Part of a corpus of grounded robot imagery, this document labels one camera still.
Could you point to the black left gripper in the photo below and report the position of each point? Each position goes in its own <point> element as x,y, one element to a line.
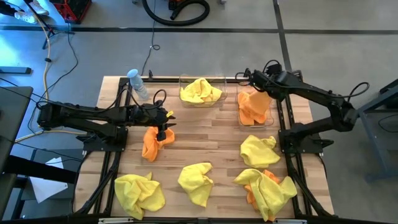
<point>158,116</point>

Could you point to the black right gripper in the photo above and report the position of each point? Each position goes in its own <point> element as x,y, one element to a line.
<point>258,81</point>

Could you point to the orange microfiber towel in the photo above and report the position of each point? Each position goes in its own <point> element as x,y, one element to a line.
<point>150,149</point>
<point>253,109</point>
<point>250,196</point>

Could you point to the yellow microfiber towel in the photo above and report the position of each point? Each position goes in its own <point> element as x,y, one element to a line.
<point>196,183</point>
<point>267,193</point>
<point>258,152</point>
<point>200,90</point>
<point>136,193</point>

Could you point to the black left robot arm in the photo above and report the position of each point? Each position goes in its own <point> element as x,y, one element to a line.
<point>81,116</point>

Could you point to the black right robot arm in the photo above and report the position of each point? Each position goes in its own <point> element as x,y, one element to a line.
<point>311,91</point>

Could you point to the clear plastic basket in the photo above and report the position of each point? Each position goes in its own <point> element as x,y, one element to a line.
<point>241,88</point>
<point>222,81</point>

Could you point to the pale blue air freshener bottle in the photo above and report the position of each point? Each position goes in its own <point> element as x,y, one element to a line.
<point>138,84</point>

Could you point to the black desk leg beam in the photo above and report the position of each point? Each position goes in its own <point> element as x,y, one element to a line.
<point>40,170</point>

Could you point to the white paper sheet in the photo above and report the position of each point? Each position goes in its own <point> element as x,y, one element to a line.
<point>46,189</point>

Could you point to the red and black toolbox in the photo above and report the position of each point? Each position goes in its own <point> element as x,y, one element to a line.
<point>73,9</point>

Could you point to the black tripod stand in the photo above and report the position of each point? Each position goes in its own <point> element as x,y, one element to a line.
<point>51,30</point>

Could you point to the dark grey desk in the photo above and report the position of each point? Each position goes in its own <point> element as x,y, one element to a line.
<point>12,118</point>

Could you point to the grey metal foot bar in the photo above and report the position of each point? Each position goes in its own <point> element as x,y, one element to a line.
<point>15,70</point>

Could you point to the person's shoe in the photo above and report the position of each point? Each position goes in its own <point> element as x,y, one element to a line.
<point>25,17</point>
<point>38,7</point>

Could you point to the person's leg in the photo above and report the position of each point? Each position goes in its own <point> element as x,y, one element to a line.
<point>7,9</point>

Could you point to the black frame clamp knob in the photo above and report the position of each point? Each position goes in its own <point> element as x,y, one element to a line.
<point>247,72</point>
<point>150,74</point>

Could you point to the silver metal bracket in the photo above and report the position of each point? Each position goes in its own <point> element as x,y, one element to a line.
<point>290,221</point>
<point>115,220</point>

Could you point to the blue grey metal table frame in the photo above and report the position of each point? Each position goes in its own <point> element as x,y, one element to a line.
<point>377,149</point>

